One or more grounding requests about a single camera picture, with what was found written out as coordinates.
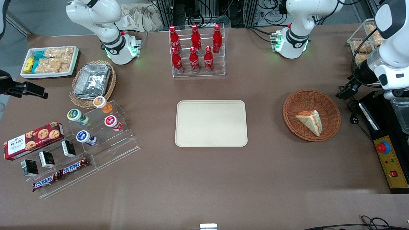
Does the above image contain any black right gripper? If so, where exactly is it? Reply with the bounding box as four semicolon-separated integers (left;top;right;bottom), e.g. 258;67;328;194
0;70;48;99

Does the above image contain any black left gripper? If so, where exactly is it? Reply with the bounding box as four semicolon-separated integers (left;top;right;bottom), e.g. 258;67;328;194
336;59;381;99

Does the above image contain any triangular sandwich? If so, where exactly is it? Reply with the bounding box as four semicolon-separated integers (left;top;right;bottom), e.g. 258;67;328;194
295;110;323;137

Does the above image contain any round brown wicker basket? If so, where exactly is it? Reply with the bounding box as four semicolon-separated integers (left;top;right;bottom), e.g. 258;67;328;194
283;89;341;142

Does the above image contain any light oval wicker basket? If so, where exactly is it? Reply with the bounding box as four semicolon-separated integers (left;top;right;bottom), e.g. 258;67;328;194
69;60;117;109

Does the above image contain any beige rectangular tray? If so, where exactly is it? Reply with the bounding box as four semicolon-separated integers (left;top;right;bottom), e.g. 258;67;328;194
175;100;248;147

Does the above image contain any clear rice cracker bag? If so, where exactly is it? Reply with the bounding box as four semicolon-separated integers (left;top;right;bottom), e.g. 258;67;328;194
59;57;73;73
35;58;61;73
45;47;74;59

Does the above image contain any green lid yogurt cup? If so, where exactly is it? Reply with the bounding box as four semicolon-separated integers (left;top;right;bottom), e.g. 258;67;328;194
67;109;90;126

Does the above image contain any white rectangular bin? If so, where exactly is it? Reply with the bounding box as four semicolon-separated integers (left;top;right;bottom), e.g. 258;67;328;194
20;46;80;79

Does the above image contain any red Walkers cookie box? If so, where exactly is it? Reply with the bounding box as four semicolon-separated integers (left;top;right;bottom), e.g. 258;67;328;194
3;121;65;161

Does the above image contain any black table appliance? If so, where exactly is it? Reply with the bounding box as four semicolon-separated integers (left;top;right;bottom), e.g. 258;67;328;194
359;90;409;194

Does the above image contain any stack of foil trays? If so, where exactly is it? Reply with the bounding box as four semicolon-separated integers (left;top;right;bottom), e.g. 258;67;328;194
73;64;112;98

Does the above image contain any metal pan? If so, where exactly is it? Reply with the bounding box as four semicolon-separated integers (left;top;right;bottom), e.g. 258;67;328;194
391;97;409;134

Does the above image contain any small black box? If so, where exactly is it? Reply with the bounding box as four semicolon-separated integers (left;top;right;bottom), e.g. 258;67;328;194
38;151;55;168
21;159;39;177
61;140;77;157

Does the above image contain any orange lid yogurt cup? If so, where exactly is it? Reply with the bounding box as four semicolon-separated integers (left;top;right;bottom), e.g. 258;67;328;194
93;96;113;114

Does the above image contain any blue lid yogurt cup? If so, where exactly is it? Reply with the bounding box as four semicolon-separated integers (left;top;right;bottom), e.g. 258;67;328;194
76;130;97;146

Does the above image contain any red lid yogurt cup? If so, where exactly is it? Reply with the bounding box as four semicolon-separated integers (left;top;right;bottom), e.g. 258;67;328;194
104;115;123;131

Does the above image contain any Snickers chocolate bar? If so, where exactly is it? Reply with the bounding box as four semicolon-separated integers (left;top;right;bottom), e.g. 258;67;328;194
32;172;61;192
59;157;90;177

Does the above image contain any yellow control panel red button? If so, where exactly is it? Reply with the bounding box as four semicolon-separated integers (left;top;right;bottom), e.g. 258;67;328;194
373;135;409;189

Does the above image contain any clear acrylic stepped cup stand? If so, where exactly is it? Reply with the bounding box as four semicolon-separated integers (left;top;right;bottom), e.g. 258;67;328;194
69;100;141;170

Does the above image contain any clear acrylic stepped snack stand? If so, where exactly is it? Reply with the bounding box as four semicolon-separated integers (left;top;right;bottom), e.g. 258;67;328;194
24;137;100;199

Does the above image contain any beige cloth bag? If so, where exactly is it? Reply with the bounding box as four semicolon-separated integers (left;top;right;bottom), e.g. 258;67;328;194
116;3;163;32

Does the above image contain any clear acrylic bottle rack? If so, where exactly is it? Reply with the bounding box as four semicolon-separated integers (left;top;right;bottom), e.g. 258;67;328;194
169;23;226;78

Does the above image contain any red cola bottle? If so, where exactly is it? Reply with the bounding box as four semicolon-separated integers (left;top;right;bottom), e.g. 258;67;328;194
169;26;181;53
189;47;200;73
171;47;184;74
191;24;202;51
212;24;223;54
204;46;214;73

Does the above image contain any black cable with plug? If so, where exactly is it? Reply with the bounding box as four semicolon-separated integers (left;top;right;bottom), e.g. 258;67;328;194
348;98;373;141

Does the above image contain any white wire rack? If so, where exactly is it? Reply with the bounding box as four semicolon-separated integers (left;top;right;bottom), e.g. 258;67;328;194
347;18;385;66

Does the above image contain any black floor cable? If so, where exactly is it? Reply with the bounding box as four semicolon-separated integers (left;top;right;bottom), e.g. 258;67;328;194
304;216;409;230

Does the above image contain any aluminium equipment frame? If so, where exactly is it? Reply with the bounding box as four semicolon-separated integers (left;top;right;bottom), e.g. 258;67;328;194
156;0;258;28

